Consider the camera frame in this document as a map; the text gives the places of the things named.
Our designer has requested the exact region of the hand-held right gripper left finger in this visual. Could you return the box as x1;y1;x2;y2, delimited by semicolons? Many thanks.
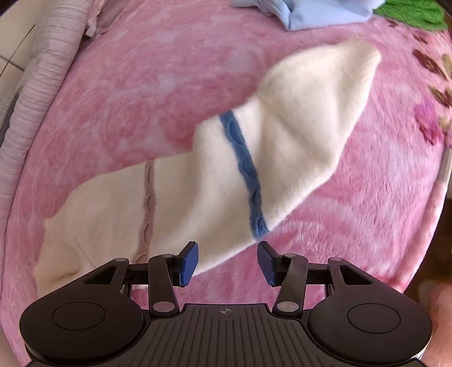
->
82;241;199;317

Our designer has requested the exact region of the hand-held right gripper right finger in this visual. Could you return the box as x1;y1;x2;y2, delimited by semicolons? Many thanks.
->
258;241;372;317

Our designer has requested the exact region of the cream knit sweater with stripes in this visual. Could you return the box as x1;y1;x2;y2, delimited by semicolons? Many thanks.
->
35;38;383;300

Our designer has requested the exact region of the pink floral blanket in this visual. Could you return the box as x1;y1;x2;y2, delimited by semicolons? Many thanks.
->
0;0;449;367

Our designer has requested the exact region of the lilac ribbed quilt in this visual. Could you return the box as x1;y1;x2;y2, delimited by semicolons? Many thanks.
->
0;0;107;226

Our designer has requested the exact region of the light blue cloth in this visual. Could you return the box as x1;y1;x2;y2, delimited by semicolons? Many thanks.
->
231;0;387;32

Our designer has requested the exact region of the green knit cloth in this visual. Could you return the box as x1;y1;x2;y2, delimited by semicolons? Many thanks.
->
374;0;447;30

